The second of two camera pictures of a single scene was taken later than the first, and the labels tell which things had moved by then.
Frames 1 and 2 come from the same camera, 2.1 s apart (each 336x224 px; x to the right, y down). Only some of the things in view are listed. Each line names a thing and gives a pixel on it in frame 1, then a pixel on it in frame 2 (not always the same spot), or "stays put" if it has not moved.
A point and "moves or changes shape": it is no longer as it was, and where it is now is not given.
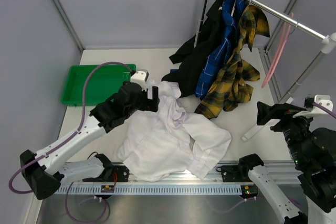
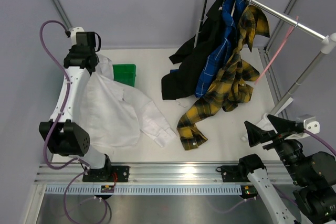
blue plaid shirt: (216, 59) stays put
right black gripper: (265, 113) -> (256, 135)
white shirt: (159, 145) -> (116, 113)
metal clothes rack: (328, 41) stays put
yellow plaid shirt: (231, 88) stays put
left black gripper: (149, 104) -> (73, 50)
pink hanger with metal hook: (290, 26) moves or changes shape
